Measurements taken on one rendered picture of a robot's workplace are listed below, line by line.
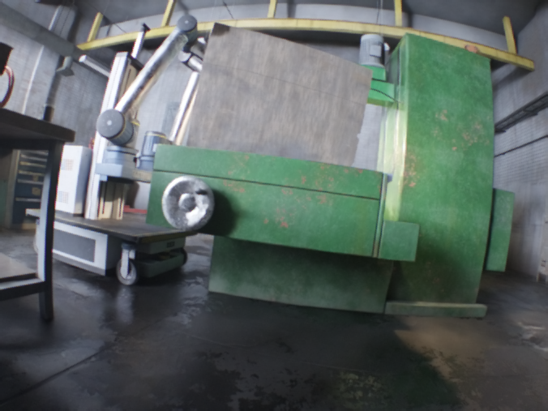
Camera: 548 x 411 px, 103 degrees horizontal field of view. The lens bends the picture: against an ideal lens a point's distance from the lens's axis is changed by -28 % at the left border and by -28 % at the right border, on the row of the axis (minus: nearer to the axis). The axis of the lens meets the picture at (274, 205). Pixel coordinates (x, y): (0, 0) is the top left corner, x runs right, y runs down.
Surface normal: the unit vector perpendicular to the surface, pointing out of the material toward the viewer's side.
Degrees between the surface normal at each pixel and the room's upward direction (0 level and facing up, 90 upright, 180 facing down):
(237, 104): 104
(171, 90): 90
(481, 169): 90
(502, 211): 90
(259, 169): 90
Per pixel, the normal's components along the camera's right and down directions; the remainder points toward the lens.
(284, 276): -0.06, -0.01
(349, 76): 0.27, 0.27
